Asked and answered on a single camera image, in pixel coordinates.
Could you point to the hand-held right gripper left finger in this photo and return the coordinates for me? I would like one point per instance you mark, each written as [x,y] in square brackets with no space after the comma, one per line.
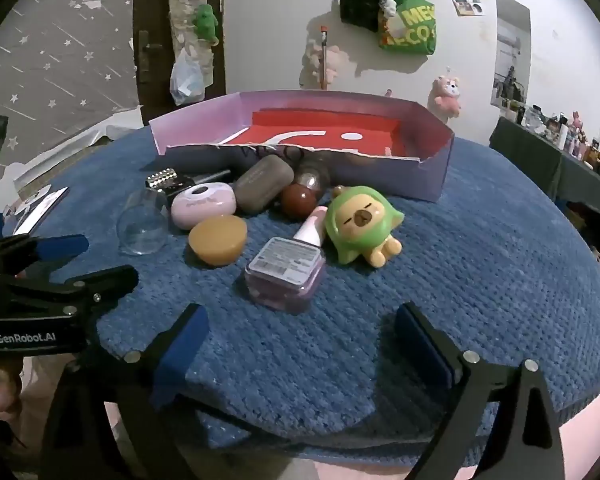
[185,345]

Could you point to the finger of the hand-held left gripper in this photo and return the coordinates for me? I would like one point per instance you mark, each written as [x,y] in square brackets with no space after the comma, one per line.
[105,282]
[62,246]

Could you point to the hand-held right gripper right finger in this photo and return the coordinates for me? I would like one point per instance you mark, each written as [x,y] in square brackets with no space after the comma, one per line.
[420,340]

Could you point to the clear glass cup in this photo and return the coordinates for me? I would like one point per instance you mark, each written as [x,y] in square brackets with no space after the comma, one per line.
[140,225]

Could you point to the orange dome lid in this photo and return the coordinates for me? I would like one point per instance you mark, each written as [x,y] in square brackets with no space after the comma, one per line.
[217,242]

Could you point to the pink round case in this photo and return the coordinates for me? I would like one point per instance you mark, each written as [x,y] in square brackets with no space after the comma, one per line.
[202,210]

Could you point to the purple bottle with pink cap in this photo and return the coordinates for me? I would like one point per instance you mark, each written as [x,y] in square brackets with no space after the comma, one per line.
[285,270]

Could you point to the green capybara toy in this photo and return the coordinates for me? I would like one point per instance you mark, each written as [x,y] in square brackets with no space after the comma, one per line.
[355,230]

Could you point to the purple cardboard box red inside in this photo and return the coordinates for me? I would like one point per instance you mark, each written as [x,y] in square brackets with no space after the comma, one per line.
[405,180]

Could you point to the grey-brown oval case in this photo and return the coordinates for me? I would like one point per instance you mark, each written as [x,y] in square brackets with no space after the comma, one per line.
[262,182]

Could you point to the glitter bottle with brown cap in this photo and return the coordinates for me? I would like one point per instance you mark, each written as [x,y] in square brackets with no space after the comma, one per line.
[300,202]

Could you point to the person's left hand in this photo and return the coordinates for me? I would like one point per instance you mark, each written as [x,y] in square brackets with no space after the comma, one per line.
[2,390]

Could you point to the white card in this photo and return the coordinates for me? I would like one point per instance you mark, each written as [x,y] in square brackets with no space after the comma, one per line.
[37,207]

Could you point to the blue chenille mat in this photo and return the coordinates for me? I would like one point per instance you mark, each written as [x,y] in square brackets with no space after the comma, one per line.
[430,270]

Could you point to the white paper sheet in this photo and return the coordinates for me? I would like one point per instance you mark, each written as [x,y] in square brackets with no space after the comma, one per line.
[80,145]

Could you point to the clear plastic bag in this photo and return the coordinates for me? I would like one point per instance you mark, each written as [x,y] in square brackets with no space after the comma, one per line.
[186,80]

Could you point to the dark green covered table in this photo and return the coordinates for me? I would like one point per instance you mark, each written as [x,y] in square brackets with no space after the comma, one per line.
[530,155]

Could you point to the pink bear plush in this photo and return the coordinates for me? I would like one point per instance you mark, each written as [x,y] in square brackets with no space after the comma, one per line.
[446,96]

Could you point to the row of bottles and figures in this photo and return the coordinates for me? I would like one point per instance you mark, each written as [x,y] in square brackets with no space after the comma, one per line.
[570,132]

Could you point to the dark brown door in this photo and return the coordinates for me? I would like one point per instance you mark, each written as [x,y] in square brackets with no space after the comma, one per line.
[150,0]

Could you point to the green plush toy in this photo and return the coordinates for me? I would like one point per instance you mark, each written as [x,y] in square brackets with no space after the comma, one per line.
[206,22]

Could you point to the pink plush toy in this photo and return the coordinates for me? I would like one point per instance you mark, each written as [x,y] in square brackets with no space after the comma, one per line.
[332,62]

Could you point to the green tote bag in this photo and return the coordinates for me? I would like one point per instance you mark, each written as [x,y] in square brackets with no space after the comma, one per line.
[415,30]

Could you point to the small white plush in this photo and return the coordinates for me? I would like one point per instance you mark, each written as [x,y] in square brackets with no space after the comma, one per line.
[387,6]

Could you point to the black bag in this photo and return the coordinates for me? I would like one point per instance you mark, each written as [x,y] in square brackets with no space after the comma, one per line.
[360,0]

